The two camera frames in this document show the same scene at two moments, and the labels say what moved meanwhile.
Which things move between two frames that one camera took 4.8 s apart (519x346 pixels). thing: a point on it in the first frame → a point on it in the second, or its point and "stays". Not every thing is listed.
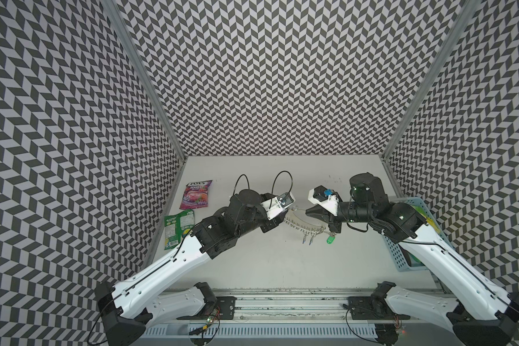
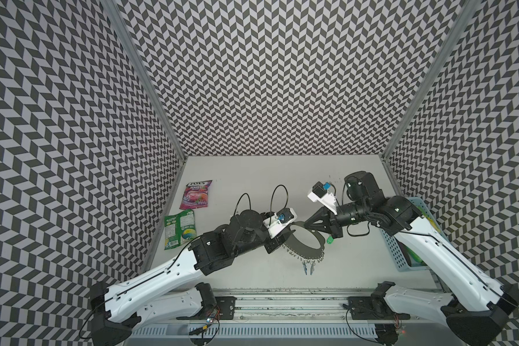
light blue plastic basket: (432, 231) stays
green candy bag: (176, 226) stays
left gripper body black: (266, 225) → (274, 244)
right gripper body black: (344, 210) stays
